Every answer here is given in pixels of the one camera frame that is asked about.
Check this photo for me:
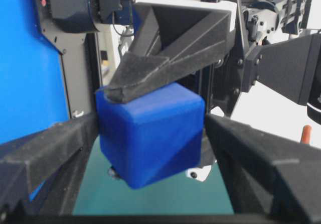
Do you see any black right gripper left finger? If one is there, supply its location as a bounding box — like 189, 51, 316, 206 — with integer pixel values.
1, 113, 99, 215

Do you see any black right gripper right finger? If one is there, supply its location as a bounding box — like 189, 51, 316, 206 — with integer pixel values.
205, 114, 320, 215

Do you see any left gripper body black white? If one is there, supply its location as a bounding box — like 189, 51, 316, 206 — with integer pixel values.
130, 0, 246, 182

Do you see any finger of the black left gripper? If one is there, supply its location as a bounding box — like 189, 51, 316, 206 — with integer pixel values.
105, 3, 231, 103
107, 133, 216, 182

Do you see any blue cube block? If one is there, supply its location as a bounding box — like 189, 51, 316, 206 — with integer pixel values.
96, 83, 205, 189

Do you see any blue table cover sheet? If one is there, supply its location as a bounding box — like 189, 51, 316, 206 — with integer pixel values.
0, 0, 71, 202

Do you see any orange handle tip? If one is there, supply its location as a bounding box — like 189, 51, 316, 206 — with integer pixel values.
300, 125, 312, 145

